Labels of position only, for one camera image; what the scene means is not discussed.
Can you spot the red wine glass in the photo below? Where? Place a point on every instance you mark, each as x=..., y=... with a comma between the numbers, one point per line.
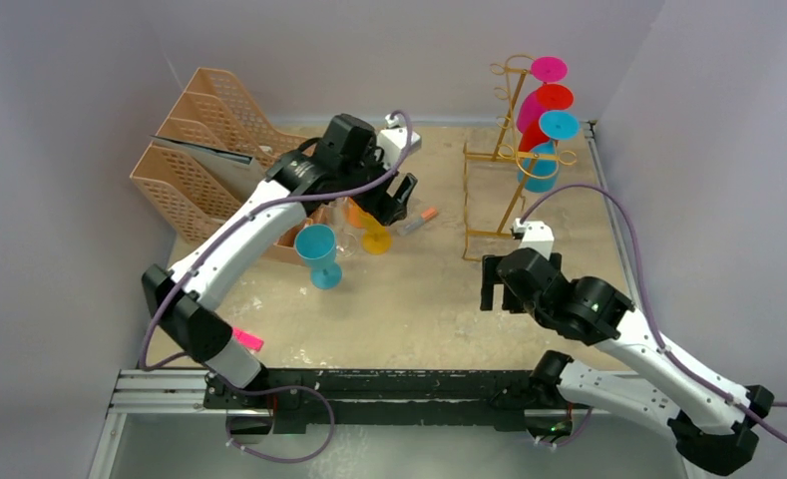
x=545, y=117

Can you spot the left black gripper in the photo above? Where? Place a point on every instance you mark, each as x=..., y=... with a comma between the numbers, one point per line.
x=387, y=208

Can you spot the gold wire glass rack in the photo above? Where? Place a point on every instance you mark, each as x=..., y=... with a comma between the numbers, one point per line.
x=519, y=83

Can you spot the yellow wine glass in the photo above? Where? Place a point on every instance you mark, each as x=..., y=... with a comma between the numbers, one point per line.
x=376, y=239

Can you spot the orange wine glass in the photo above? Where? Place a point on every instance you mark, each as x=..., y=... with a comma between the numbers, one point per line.
x=353, y=214

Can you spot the blue wine glass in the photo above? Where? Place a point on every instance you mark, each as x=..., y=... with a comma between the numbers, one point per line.
x=540, y=174
x=316, y=245

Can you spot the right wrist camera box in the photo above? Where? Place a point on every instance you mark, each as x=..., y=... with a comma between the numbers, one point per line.
x=535, y=235

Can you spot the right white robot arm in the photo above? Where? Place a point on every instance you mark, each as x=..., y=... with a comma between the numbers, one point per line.
x=707, y=417

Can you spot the grey folder in organizer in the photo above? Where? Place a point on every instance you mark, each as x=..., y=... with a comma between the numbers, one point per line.
x=238, y=173

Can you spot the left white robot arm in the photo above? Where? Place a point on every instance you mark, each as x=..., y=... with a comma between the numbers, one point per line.
x=350, y=160

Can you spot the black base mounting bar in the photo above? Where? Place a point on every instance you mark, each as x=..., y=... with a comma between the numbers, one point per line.
x=292, y=399

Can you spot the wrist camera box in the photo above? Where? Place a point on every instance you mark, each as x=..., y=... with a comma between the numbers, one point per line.
x=392, y=140
x=535, y=235

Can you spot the blue wine glass front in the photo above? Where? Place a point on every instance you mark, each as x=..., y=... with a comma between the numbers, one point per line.
x=316, y=245

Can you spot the grey orange highlighter marker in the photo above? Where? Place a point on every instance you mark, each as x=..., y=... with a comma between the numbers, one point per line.
x=419, y=222

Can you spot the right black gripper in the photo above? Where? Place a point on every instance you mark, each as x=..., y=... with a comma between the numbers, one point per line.
x=508, y=284

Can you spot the clear wine glass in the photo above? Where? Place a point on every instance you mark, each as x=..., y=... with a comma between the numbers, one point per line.
x=346, y=241

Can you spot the pink plastic clip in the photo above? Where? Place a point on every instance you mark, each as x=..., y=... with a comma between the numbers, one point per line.
x=247, y=339

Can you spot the orange plastic file organizer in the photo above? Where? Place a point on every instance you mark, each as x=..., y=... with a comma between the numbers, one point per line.
x=214, y=110

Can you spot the magenta wine glass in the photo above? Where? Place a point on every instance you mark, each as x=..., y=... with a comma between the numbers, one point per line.
x=550, y=95

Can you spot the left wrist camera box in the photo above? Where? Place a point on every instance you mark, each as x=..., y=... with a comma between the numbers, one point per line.
x=392, y=140

